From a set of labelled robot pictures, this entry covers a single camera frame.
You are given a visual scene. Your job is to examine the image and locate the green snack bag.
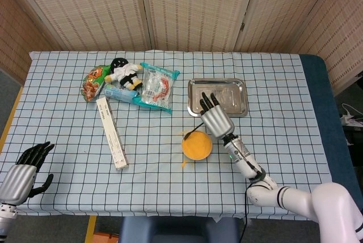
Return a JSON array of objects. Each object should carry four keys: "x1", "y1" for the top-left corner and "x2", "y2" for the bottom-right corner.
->
[{"x1": 80, "y1": 64, "x2": 112, "y2": 103}]

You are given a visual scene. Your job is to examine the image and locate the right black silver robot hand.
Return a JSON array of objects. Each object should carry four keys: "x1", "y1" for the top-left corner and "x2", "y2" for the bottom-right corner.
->
[{"x1": 199, "y1": 92, "x2": 235, "y2": 139}]

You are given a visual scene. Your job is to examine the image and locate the light blue tube package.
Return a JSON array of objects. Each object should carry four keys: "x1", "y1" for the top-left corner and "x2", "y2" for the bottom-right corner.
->
[{"x1": 103, "y1": 83, "x2": 140, "y2": 104}]

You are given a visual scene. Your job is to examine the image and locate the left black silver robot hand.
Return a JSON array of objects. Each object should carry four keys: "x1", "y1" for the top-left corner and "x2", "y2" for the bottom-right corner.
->
[{"x1": 0, "y1": 141, "x2": 55, "y2": 207}]

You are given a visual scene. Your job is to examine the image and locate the beige woven folding screen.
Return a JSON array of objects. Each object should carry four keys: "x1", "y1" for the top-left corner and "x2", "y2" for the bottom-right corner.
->
[{"x1": 0, "y1": 0, "x2": 363, "y2": 96}]

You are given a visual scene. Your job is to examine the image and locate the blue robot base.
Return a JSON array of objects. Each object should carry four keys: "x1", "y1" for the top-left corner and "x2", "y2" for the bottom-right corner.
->
[{"x1": 118, "y1": 216, "x2": 240, "y2": 243}]

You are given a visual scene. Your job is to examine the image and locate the off-white bowl of orange powder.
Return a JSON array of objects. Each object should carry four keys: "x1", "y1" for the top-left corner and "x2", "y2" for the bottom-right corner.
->
[{"x1": 181, "y1": 130, "x2": 214, "y2": 162}]

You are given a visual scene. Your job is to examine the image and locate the black spoon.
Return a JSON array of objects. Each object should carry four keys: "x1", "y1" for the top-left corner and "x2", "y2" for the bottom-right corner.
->
[{"x1": 183, "y1": 122, "x2": 205, "y2": 141}]

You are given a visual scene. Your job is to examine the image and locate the black white plush doll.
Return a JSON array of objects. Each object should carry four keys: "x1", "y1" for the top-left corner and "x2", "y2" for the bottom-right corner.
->
[{"x1": 104, "y1": 57, "x2": 144, "y2": 90}]

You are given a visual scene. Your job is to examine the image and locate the stainless steel tray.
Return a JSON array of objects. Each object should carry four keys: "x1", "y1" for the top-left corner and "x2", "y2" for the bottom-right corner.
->
[{"x1": 187, "y1": 78, "x2": 249, "y2": 118}]

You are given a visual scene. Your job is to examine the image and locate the clear teal shrimp snack bag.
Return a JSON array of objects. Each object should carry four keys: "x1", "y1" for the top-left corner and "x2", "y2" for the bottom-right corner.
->
[{"x1": 132, "y1": 61, "x2": 181, "y2": 114}]

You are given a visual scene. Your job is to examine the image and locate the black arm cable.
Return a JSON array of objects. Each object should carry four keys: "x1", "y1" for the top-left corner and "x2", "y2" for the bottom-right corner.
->
[{"x1": 239, "y1": 186, "x2": 252, "y2": 243}]

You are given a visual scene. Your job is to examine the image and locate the long white carton box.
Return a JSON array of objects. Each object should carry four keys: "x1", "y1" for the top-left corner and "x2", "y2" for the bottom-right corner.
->
[{"x1": 95, "y1": 97, "x2": 130, "y2": 170}]

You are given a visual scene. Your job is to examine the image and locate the white cables bundle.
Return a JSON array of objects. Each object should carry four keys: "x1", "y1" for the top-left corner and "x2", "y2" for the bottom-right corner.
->
[{"x1": 340, "y1": 103, "x2": 363, "y2": 127}]

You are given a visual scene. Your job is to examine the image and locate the orange box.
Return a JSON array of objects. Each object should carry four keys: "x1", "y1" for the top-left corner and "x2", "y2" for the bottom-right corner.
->
[{"x1": 92, "y1": 231, "x2": 120, "y2": 243}]

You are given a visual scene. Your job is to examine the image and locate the blue checkered tablecloth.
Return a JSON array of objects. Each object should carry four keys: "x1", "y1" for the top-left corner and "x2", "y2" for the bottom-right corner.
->
[{"x1": 0, "y1": 49, "x2": 335, "y2": 221}]

